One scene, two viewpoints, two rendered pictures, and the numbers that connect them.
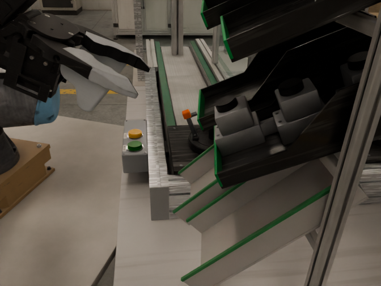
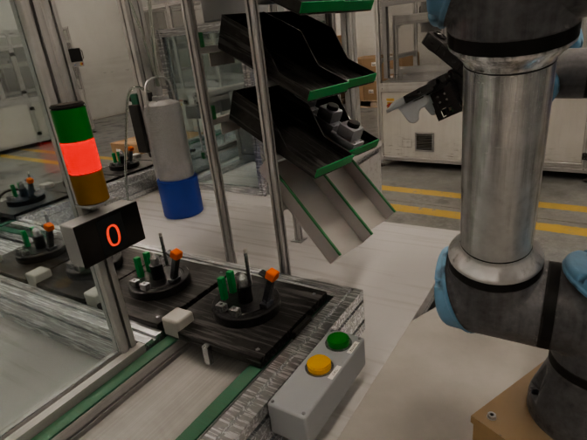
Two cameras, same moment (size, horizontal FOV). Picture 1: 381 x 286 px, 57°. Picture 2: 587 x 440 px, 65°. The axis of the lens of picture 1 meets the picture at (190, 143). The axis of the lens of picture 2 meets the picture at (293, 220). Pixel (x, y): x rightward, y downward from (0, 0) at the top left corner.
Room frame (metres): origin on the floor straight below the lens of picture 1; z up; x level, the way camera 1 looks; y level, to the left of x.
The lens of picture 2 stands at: (1.36, 0.57, 1.48)
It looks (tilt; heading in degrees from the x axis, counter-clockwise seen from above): 22 degrees down; 222
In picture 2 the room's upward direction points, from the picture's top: 7 degrees counter-clockwise
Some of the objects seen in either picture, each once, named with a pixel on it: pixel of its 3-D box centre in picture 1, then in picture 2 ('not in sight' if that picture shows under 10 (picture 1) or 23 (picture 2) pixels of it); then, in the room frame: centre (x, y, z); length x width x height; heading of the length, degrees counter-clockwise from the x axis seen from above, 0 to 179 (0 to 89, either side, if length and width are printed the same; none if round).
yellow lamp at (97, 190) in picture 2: not in sight; (89, 186); (1.04, -0.15, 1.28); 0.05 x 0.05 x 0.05
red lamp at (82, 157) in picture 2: not in sight; (81, 155); (1.04, -0.15, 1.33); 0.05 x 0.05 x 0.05
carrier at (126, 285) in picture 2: not in sight; (156, 268); (0.87, -0.32, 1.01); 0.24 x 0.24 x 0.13; 8
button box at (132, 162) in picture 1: (135, 143); (321, 381); (0.89, 0.16, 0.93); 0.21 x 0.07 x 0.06; 8
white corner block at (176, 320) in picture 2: not in sight; (178, 322); (0.94, -0.15, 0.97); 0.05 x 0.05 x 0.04; 8
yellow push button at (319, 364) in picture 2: (135, 134); (319, 366); (0.89, 0.16, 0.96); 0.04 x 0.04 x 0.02
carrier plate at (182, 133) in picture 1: (213, 146); (247, 312); (0.83, -0.06, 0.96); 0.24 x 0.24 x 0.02; 8
